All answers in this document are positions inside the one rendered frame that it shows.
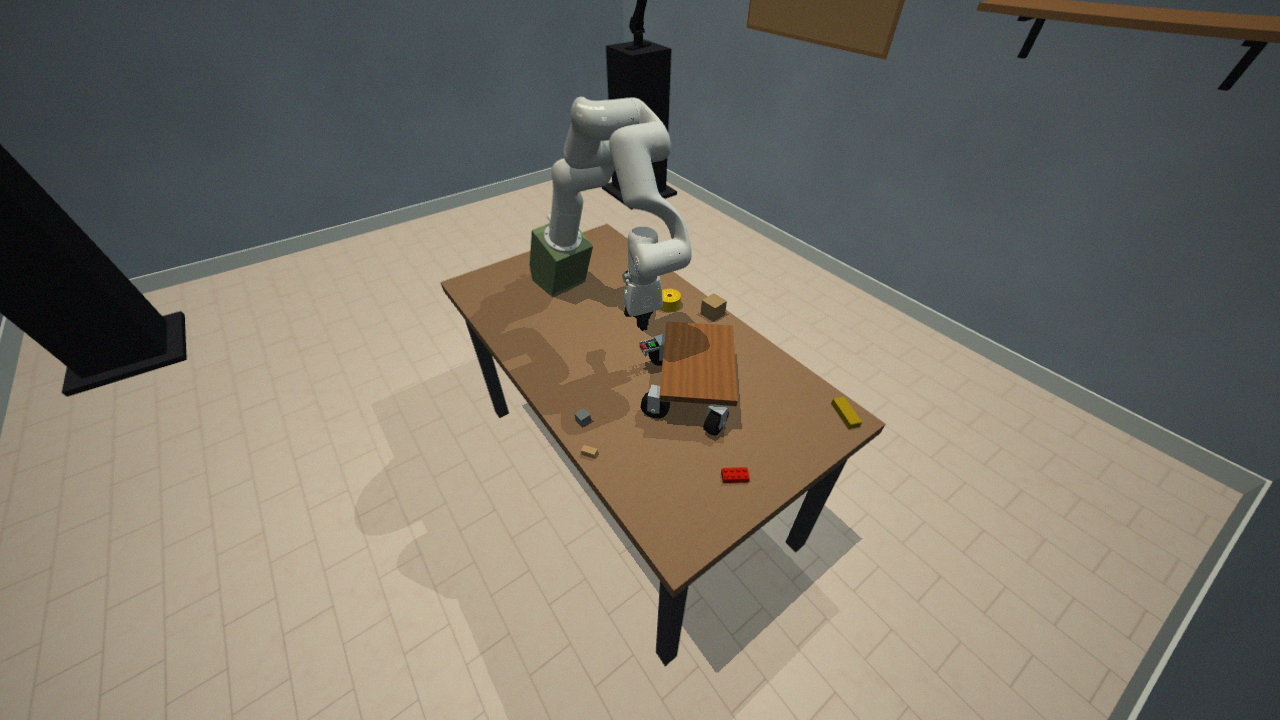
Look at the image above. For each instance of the yellow rectangular block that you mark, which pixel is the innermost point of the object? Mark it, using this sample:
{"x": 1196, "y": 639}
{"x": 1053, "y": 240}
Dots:
{"x": 846, "y": 413}

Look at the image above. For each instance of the red toy brick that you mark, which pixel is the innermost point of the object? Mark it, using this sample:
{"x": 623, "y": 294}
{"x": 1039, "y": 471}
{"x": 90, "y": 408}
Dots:
{"x": 735, "y": 475}

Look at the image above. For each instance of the wooden wheeled dolly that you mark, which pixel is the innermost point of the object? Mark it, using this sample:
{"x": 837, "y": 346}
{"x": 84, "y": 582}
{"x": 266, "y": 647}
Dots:
{"x": 698, "y": 366}

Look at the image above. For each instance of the yellow roll with center hole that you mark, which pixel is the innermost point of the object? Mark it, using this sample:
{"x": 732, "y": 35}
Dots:
{"x": 671, "y": 300}

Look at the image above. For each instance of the tan cube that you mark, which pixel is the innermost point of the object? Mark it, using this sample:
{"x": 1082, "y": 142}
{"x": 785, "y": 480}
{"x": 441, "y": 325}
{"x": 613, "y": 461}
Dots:
{"x": 713, "y": 307}

